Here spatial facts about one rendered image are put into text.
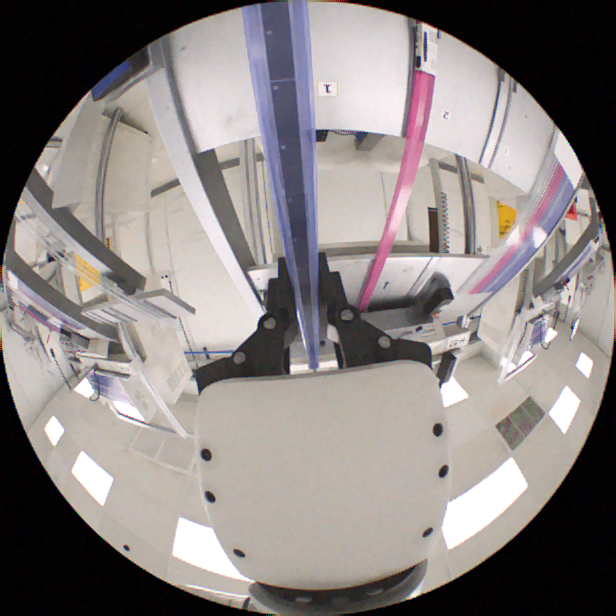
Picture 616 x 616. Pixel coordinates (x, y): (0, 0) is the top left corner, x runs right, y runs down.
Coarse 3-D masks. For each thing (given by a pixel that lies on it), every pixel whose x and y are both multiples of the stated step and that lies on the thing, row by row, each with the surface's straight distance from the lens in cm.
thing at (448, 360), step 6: (444, 354) 30; (450, 354) 30; (444, 360) 30; (450, 360) 29; (444, 366) 31; (450, 366) 30; (438, 372) 32; (444, 372) 31; (450, 372) 31; (438, 378) 32; (444, 378) 31
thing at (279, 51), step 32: (256, 32) 6; (288, 32) 6; (256, 64) 6; (288, 64) 6; (256, 96) 6; (288, 96) 5; (288, 128) 6; (288, 160) 6; (288, 192) 6; (288, 224) 7; (288, 256) 8
